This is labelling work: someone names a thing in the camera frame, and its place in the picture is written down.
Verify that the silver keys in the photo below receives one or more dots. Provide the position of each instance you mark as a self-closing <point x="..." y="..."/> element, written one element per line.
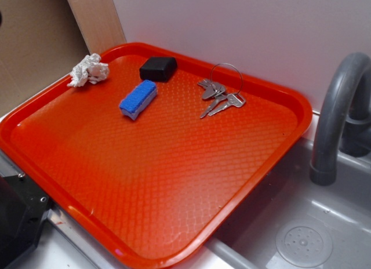
<point x="217" y="92"/>

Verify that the orange plastic tray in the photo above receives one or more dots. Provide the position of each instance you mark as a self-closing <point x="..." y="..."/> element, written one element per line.
<point x="153" y="190"/>

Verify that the blue and white sponge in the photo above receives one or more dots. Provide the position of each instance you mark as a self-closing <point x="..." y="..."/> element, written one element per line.
<point x="138" y="99"/>

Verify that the black rectangular block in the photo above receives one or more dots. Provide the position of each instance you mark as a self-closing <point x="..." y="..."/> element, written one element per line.
<point x="158" y="69"/>

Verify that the crumpled white paper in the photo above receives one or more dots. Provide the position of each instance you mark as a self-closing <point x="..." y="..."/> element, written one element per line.
<point x="89" y="69"/>

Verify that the light wooden board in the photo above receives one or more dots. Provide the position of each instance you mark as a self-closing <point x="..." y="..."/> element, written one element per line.
<point x="99" y="24"/>

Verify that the grey curved faucet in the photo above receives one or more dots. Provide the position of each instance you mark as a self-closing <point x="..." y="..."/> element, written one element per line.
<point x="344" y="122"/>

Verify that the round sink drain cover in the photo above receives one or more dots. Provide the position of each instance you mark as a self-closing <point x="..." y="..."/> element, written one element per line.
<point x="304" y="243"/>

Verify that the black metal base block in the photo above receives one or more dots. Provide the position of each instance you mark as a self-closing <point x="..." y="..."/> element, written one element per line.
<point x="24" y="209"/>

